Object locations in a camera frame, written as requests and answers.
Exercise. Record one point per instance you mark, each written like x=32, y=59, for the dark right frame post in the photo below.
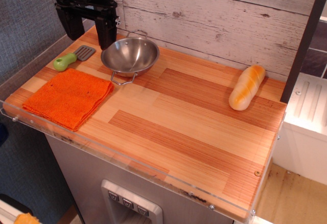
x=303, y=48

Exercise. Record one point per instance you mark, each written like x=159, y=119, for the silver dispenser panel with buttons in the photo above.
x=125, y=206

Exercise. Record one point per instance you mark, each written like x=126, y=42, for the orange cloth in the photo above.
x=69, y=98

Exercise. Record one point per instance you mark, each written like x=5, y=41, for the green handled grey spatula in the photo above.
x=82, y=53

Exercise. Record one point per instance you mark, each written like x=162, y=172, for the grey toy fridge cabinet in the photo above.
x=84, y=172

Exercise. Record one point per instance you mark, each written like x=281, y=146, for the white toy sink unit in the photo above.
x=301, y=147

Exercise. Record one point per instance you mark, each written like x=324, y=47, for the clear acrylic edge guard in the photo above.
x=213, y=155

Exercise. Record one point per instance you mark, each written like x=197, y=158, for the stainless steel bowl with handles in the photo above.
x=130, y=57

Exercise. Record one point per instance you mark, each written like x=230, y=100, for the yellow object at corner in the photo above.
x=26, y=218

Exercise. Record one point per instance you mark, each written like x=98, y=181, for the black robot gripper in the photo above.
x=106, y=27

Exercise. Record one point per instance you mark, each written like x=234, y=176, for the toy bread loaf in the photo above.
x=246, y=87

